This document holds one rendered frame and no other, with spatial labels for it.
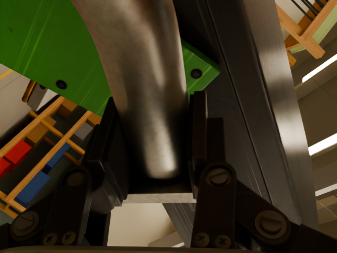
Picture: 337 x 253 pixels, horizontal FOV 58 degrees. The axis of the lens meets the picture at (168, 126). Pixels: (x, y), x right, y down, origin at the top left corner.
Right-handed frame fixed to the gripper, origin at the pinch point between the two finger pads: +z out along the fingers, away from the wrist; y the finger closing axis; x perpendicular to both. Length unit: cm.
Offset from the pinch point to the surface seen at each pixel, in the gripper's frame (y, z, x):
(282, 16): 60, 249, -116
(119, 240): -201, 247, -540
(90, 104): -9.6, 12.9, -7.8
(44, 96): -22.7, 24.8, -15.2
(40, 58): -12.2, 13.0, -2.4
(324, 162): 184, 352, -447
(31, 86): -24.3, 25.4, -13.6
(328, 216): 151, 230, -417
